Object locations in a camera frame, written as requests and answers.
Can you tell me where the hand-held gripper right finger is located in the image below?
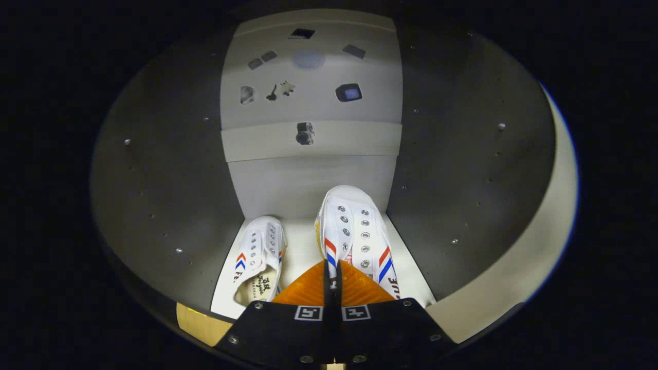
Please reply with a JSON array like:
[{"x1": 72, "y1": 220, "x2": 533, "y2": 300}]
[{"x1": 334, "y1": 260, "x2": 458, "y2": 368}]

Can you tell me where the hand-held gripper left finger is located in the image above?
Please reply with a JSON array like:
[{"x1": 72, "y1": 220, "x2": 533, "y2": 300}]
[{"x1": 213, "y1": 260, "x2": 332, "y2": 368}]

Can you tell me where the white striped canvas shoe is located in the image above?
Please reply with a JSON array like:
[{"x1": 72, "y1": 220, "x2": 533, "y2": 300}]
[
  {"x1": 232, "y1": 216, "x2": 287, "y2": 308},
  {"x1": 315, "y1": 185, "x2": 401, "y2": 301}
]

